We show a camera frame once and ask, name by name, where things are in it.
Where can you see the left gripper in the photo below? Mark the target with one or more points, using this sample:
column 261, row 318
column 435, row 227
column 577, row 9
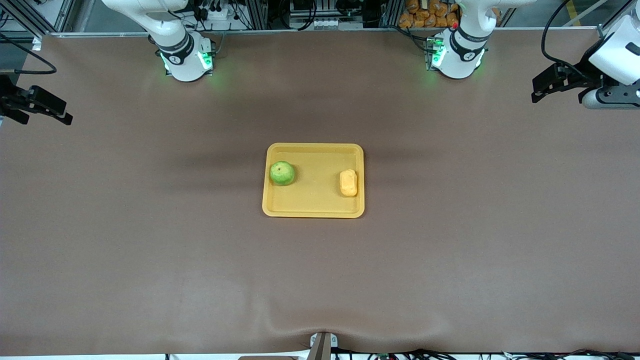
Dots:
column 583, row 69

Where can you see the yellow potato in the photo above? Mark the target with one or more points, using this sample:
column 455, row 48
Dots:
column 348, row 182

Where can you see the green apple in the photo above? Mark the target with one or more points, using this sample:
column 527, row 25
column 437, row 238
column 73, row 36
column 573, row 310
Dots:
column 282, row 173

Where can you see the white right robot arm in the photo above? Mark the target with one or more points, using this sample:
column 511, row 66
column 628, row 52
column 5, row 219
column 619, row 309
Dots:
column 182, row 60

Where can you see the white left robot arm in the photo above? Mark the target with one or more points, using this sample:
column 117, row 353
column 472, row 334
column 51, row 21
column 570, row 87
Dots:
column 462, row 55

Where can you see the yellow plastic tray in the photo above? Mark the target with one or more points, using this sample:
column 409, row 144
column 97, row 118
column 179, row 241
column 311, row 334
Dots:
column 315, row 200

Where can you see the bag of orange snacks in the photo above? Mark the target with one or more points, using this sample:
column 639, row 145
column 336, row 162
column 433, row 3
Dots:
column 427, row 12

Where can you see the white power strip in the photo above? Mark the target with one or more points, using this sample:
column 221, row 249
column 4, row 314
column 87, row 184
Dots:
column 215, row 14

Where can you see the white terminal block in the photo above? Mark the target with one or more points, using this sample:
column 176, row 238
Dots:
column 317, row 23

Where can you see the brown table mat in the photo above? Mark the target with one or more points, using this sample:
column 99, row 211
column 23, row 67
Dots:
column 320, row 280

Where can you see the aluminium frame strut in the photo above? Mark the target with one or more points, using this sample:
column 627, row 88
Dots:
column 45, row 17
column 606, row 31

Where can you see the silver table edge rail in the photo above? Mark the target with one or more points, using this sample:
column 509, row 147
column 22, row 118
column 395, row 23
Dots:
column 300, row 31

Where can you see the metal table clamp bracket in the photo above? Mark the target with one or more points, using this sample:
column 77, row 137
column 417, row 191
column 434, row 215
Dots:
column 322, row 345

